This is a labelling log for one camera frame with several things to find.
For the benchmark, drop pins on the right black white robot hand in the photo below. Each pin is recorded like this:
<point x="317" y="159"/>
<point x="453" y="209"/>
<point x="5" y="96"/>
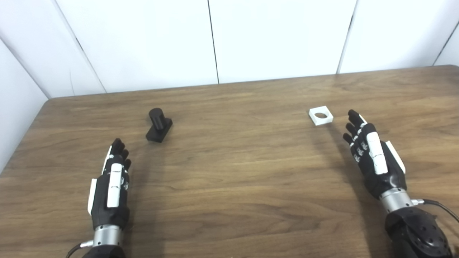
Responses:
<point x="376" y="157"/>

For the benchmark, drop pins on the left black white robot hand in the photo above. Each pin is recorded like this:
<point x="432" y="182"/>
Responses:
<point x="114" y="186"/>

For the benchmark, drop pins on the white square piece with hole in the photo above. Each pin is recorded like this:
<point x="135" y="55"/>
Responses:
<point x="324" y="121"/>

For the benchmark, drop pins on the black peg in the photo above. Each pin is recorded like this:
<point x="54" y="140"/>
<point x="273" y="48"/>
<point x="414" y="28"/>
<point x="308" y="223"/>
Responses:
<point x="157" y="125"/>

